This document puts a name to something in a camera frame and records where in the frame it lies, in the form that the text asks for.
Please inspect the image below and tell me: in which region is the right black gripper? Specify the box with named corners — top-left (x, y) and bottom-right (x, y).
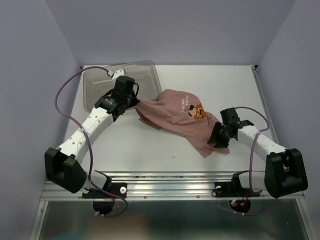
top-left (205, 121), bottom-right (232, 148)

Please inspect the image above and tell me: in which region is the pink t shirt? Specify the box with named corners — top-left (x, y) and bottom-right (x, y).
top-left (135, 89), bottom-right (230, 158)

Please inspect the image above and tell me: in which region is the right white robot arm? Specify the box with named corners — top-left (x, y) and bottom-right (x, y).
top-left (208, 107), bottom-right (309, 199)

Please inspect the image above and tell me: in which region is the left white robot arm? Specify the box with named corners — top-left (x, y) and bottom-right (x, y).
top-left (44, 75), bottom-right (139, 194)

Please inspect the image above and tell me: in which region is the clear plastic bin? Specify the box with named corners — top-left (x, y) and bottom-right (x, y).
top-left (82, 60), bottom-right (162, 112)

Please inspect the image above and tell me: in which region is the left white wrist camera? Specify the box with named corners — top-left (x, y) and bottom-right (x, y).
top-left (107, 68), bottom-right (126, 80)

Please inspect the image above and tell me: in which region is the aluminium rail frame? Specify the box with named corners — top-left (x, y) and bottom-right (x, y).
top-left (39, 65), bottom-right (306, 201)

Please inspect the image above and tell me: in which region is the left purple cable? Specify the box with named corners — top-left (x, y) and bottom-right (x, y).
top-left (54, 65), bottom-right (129, 218)

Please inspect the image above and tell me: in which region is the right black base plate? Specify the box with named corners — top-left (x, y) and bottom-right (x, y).
top-left (211, 181), bottom-right (262, 199)

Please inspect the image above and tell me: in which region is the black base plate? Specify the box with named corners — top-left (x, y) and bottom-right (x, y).
top-left (211, 181), bottom-right (262, 199)
top-left (81, 182), bottom-right (128, 199)

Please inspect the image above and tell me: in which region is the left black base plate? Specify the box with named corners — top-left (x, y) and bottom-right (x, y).
top-left (81, 182), bottom-right (128, 199)

